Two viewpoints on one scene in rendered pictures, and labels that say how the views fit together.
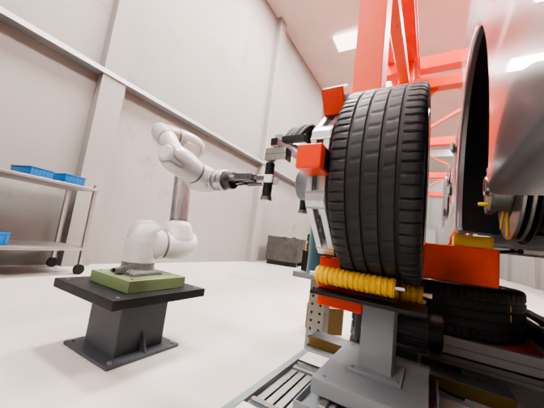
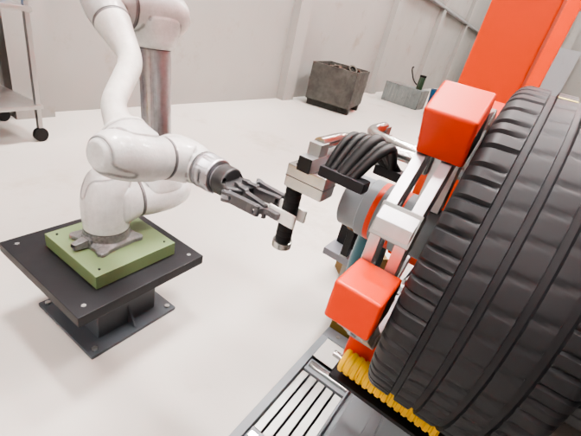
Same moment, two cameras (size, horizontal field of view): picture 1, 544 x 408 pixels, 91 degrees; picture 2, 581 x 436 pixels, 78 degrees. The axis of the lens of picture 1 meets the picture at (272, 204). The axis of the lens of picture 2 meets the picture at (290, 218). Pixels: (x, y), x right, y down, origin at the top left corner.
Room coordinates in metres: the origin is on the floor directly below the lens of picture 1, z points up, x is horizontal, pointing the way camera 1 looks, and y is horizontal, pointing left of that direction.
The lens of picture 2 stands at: (0.32, 0.05, 1.19)
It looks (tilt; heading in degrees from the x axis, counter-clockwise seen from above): 28 degrees down; 357
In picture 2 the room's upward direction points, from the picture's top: 14 degrees clockwise
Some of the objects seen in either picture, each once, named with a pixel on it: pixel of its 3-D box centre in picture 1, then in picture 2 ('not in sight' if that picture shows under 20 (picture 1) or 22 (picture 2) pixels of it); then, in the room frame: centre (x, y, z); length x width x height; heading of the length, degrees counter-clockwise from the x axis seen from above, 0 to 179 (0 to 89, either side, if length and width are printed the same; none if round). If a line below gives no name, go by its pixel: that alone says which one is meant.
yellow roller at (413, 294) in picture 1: (382, 287); not in sight; (0.94, -0.41, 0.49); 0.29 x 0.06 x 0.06; 59
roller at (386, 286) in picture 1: (353, 280); (388, 390); (0.87, -0.29, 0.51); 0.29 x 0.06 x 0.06; 59
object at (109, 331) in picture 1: (129, 313); (108, 279); (1.42, 0.64, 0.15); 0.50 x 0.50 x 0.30; 59
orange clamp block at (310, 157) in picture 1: (313, 159); (362, 296); (0.76, -0.11, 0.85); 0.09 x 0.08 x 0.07; 149
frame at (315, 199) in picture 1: (342, 184); (418, 229); (1.03, -0.26, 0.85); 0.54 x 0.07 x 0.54; 149
